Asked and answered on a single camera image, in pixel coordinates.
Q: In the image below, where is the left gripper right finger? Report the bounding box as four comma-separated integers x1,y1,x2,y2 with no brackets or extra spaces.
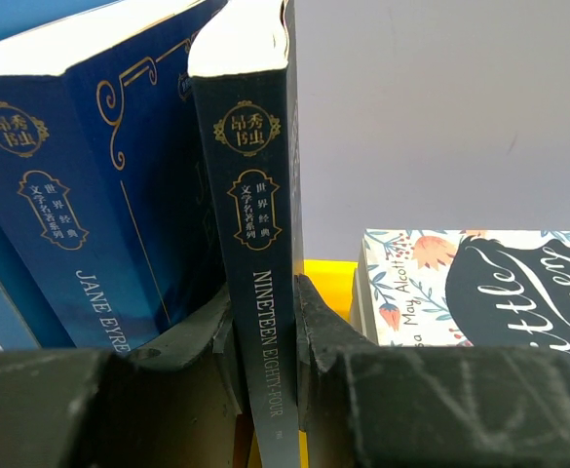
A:
297,275,570,467

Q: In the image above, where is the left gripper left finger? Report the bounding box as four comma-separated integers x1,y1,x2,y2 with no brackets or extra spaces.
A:
0,290,253,467

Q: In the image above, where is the Jane Eyre blue book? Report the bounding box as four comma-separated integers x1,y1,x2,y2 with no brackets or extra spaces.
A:
0,1,224,353

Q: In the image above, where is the Nineteen Eighty-Four dark book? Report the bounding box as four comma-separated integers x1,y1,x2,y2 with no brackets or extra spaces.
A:
188,1,304,467

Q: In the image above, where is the blue yellow wooden bookshelf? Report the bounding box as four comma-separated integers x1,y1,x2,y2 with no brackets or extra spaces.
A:
0,0,363,468

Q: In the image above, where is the Little Women floral book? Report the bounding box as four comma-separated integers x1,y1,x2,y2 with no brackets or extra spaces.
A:
351,229,570,365

